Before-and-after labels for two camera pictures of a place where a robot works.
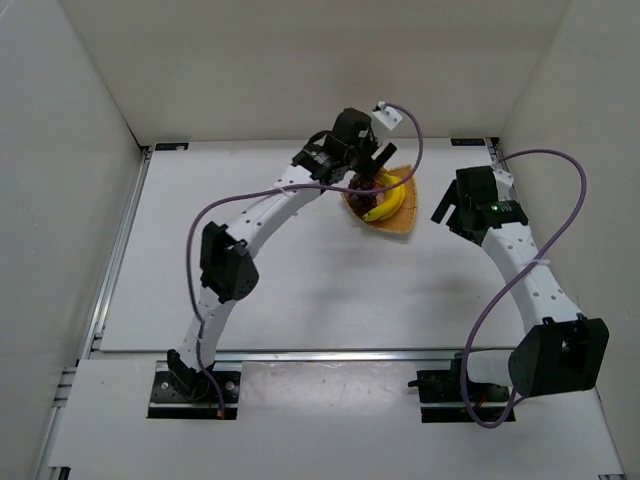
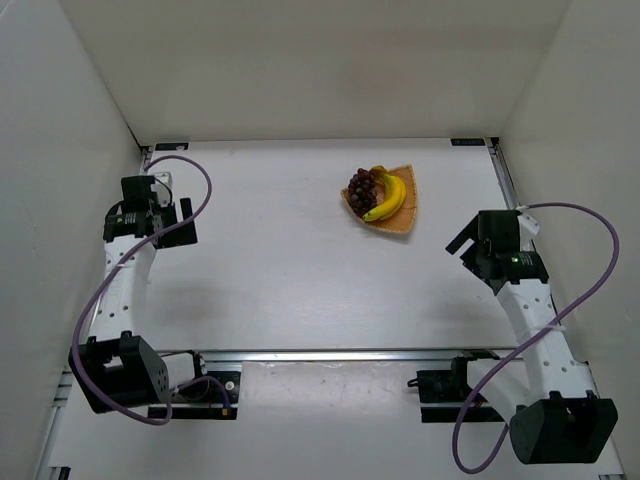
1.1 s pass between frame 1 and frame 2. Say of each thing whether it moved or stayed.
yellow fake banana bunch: stayed
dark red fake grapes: stayed
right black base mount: stayed
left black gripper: moved
